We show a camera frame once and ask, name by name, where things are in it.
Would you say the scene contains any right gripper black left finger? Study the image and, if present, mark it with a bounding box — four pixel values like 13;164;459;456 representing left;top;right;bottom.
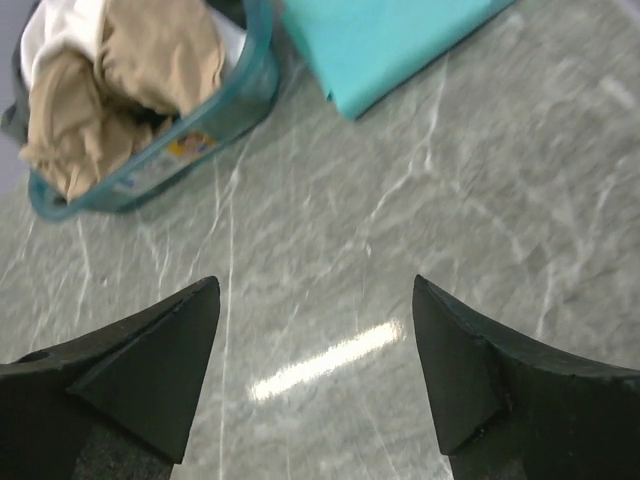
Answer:
1;276;220;479

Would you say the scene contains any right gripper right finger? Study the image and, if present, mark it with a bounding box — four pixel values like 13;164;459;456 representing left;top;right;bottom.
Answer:
412;277;639;479

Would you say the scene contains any teal t shirt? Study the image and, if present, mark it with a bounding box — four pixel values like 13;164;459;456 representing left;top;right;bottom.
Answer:
281;0;511;120

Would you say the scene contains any teal plastic laundry basket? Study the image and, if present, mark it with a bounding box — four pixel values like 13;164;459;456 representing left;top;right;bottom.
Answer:
28;1;279;221

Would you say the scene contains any dark grey t shirt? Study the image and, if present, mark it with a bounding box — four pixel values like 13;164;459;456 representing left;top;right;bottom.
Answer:
1;42;30;146

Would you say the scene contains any beige t shirt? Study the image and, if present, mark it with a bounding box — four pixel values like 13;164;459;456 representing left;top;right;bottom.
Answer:
17;0;229;204

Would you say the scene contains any white t shirt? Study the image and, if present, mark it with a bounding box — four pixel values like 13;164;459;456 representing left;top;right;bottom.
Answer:
19;1;247;110

